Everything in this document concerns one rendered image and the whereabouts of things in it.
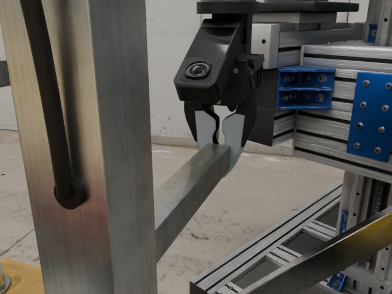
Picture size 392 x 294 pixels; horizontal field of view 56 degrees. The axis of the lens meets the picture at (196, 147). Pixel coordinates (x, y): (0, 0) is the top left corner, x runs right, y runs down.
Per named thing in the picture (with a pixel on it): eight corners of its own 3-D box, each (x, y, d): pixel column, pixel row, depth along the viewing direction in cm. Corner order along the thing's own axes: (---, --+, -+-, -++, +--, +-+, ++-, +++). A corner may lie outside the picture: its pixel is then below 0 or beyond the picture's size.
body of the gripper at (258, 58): (263, 99, 49) (269, 2, 45) (248, 115, 42) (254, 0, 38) (209, 95, 52) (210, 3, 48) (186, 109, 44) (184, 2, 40)
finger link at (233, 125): (252, 166, 51) (255, 101, 48) (241, 184, 46) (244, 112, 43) (230, 163, 52) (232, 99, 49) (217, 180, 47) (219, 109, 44)
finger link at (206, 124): (230, 163, 52) (232, 99, 49) (217, 180, 47) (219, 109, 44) (209, 160, 53) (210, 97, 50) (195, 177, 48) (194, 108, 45)
